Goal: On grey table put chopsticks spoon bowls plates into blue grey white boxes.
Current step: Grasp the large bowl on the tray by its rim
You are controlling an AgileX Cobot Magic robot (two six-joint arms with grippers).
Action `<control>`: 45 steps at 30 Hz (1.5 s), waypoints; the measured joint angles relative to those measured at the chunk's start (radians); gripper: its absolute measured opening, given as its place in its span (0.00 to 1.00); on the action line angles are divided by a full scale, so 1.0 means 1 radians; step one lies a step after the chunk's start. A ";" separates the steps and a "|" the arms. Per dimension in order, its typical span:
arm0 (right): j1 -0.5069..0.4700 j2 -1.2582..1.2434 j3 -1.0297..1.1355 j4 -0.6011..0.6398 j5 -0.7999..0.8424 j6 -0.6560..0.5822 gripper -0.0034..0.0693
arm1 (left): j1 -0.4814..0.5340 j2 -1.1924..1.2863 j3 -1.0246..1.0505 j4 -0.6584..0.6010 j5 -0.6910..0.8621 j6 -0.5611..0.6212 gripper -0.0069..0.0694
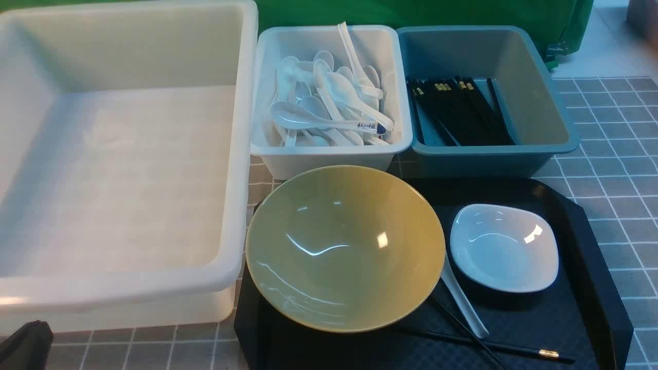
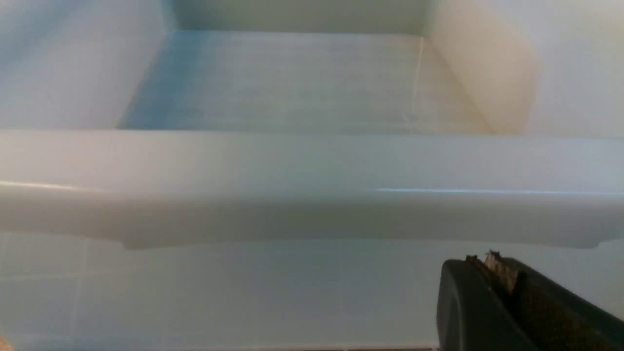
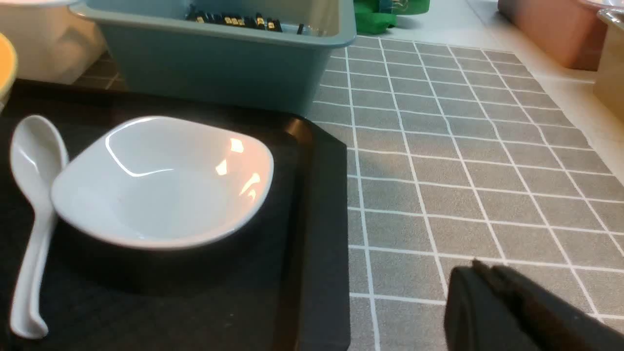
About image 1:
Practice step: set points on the white soup spoon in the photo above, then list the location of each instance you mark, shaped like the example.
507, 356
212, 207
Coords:
468, 312

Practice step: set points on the yellow noodle bowl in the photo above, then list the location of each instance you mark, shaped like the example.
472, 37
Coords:
345, 249

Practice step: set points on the black chopstick crossing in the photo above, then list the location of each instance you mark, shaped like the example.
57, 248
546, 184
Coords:
465, 330

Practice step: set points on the green cloth backdrop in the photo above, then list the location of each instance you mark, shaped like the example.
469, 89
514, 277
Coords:
556, 28

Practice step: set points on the black object bottom left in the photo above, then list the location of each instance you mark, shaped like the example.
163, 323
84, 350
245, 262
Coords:
28, 347

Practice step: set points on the upright white spoon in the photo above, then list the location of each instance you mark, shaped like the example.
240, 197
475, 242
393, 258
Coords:
365, 78

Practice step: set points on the white spoon with blue print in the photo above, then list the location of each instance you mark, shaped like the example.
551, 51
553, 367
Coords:
295, 117

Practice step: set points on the black chopstick in bin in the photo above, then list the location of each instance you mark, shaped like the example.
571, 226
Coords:
499, 112

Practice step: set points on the teal plastic bin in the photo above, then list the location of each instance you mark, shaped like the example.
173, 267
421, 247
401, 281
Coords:
455, 127

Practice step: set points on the black chopstick gold band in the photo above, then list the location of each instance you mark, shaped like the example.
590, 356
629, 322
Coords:
528, 352

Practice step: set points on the white spoon in bin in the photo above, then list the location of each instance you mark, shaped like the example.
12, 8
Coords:
345, 93

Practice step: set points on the small white plastic bin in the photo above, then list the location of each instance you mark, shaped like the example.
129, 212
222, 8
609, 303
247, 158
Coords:
376, 45

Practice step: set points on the large white plastic tub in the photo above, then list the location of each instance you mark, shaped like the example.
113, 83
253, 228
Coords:
125, 162

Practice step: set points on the small white square dish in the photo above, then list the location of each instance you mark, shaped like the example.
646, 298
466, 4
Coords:
508, 250

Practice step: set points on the black serving tray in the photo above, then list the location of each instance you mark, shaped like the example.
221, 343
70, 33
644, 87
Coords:
580, 315

